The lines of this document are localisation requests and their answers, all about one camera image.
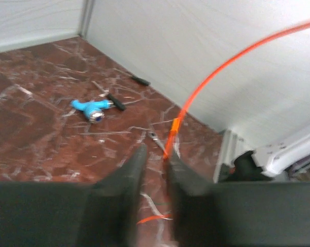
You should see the small black screwdriver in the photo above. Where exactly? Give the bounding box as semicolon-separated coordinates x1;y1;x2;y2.
91;81;126;111

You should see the yellow handled tool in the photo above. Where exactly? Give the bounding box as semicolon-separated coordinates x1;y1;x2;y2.
170;117;181;136

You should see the silver wrench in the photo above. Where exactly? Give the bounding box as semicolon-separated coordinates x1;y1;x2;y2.
148;131;165;152

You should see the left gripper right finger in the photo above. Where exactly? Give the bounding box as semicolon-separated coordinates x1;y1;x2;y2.
166;153;310;246

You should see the blue plastic connector tool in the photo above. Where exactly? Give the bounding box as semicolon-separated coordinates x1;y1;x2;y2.
71;99;113;124

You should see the orange wire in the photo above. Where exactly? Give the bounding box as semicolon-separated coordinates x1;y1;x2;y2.
136;15;310;224

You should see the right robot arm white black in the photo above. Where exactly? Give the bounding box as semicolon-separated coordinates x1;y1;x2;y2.
213;122;310;183

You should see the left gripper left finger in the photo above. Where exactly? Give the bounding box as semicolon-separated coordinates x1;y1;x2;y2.
0;145;147;246

